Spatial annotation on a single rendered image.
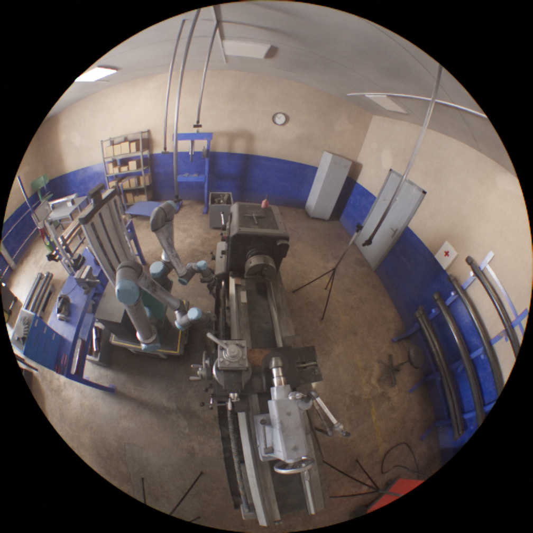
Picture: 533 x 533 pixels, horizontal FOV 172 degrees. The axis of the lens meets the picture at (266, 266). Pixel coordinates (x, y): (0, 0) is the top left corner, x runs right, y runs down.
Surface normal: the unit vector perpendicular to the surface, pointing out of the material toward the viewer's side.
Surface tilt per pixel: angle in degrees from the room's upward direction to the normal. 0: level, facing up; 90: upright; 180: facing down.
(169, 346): 0
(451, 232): 90
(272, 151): 90
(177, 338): 0
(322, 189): 90
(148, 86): 90
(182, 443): 0
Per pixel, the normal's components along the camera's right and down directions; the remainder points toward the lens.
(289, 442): 0.18, -0.69
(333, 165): 0.14, 0.73
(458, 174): -0.97, -0.03
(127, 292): 0.54, 0.59
